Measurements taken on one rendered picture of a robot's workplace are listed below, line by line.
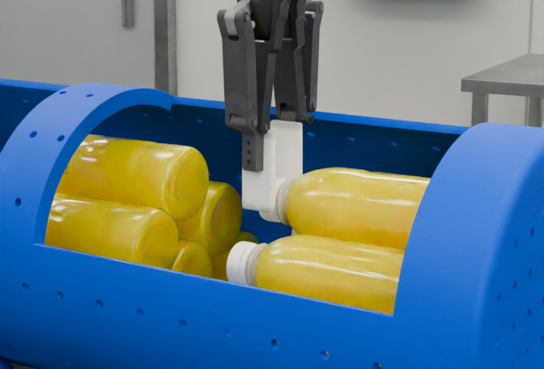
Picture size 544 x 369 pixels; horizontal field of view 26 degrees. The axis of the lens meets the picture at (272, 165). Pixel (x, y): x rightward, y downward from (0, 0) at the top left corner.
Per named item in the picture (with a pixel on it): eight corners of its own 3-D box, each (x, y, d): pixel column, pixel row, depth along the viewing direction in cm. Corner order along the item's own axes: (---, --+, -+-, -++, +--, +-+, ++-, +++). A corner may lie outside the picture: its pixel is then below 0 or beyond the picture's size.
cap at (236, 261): (236, 275, 96) (218, 272, 97) (254, 298, 99) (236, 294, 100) (254, 235, 98) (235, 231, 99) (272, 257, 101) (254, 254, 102)
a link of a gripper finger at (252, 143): (265, 111, 98) (244, 115, 96) (264, 170, 99) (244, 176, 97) (249, 109, 99) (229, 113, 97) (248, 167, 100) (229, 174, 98)
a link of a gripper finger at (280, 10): (291, 1, 98) (282, -2, 96) (275, 135, 98) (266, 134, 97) (251, -1, 100) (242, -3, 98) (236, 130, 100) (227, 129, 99)
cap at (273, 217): (296, 175, 103) (279, 173, 104) (273, 181, 100) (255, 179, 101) (295, 218, 104) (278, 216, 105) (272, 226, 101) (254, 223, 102)
